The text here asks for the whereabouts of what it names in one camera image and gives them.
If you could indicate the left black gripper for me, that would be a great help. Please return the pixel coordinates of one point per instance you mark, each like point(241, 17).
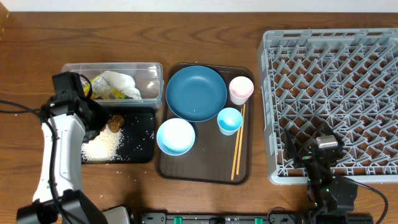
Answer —
point(94, 123)

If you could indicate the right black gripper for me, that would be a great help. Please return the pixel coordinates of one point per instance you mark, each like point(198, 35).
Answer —
point(306, 157)

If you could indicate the brown textured food piece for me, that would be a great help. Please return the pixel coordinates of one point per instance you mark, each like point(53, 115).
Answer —
point(115, 123)

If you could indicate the yellow green snack wrapper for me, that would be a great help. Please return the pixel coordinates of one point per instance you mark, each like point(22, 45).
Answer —
point(102, 90)

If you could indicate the light blue rice bowl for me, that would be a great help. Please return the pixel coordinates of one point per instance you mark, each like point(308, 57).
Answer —
point(175, 137)

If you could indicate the white napkin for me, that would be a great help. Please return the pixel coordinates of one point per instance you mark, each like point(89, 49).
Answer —
point(124, 84)

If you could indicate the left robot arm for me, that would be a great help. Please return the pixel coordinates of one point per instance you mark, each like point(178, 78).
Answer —
point(68, 120)

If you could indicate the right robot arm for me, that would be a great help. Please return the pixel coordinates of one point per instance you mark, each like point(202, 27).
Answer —
point(333, 197)

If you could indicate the grey dishwasher rack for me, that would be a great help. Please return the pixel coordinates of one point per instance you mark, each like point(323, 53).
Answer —
point(346, 78)

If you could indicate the white rice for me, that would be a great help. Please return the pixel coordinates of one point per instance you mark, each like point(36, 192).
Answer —
point(102, 146)

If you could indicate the black tray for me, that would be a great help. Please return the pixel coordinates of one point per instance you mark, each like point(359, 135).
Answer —
point(140, 140)

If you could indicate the clear plastic bin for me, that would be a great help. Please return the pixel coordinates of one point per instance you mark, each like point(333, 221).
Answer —
point(148, 77)

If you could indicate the wooden chopstick left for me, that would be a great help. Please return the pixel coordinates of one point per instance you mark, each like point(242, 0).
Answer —
point(236, 153)

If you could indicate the wooden chopstick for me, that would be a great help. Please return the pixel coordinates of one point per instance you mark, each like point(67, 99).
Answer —
point(240, 141)
point(236, 153)

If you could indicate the wooden chopstick right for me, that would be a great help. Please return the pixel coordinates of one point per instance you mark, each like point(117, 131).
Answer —
point(240, 141)

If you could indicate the light blue cup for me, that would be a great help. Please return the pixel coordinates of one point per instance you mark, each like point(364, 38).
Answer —
point(229, 121)

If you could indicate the pink cup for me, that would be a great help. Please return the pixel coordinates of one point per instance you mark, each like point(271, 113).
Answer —
point(240, 89)

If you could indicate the brown serving tray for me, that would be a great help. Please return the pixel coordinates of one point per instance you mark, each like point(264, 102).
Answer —
point(211, 157)

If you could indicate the dark blue plate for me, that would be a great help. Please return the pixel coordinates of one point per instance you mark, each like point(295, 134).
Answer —
point(196, 93)

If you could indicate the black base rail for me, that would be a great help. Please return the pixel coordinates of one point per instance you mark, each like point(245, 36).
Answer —
point(275, 217)

